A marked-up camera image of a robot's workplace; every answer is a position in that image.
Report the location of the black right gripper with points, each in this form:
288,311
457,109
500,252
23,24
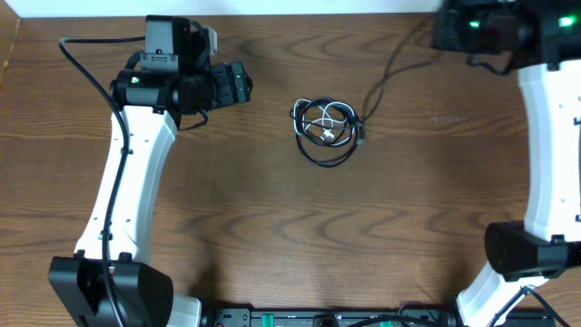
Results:
445,38

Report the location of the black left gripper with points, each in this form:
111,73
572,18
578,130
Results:
223,76

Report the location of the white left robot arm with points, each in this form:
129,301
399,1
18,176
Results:
108,281

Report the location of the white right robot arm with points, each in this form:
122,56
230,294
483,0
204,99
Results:
543,41

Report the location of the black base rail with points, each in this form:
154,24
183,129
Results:
407,316

